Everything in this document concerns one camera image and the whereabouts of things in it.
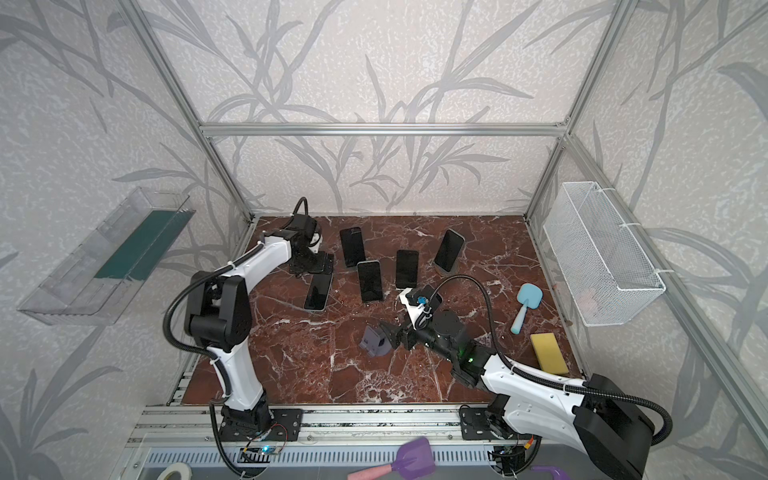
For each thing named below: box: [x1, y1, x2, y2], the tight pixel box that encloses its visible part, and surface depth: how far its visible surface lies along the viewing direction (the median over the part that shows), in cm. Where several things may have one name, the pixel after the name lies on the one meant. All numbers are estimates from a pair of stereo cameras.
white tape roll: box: [157, 462, 193, 480], surface depth 69 cm
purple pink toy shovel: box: [347, 437, 436, 480], surface depth 70 cm
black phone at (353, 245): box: [340, 227, 366, 267], surface depth 101 cm
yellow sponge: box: [530, 332, 569, 375], surface depth 88 cm
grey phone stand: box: [360, 325, 392, 357], surface depth 85 cm
